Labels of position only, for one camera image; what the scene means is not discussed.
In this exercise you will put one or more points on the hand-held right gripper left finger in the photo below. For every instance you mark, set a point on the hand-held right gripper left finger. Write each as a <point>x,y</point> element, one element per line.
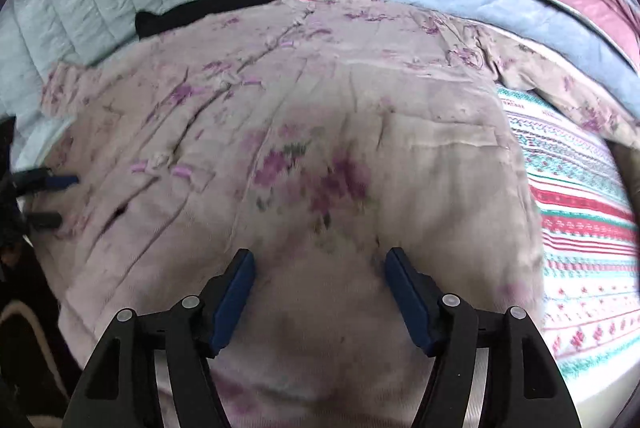
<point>231,295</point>

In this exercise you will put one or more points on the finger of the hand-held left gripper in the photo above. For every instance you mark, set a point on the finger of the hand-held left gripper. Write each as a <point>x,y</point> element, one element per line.
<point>46,221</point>
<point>62,181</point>

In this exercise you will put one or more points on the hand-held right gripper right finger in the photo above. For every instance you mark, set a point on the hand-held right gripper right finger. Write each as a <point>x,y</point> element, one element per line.
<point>407,295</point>

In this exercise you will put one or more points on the pink floral padded jacket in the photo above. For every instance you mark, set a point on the pink floral padded jacket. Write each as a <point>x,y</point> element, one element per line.
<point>300,148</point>

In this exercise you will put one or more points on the dark rug with beige line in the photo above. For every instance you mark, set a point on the dark rug with beige line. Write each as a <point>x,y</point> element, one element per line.
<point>30,343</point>

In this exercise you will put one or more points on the striped patterned bed sheet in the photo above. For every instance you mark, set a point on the striped patterned bed sheet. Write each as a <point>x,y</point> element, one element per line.
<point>580,228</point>

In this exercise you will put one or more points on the light blue fleece blanket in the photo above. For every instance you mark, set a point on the light blue fleece blanket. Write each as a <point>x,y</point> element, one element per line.
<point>525,18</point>

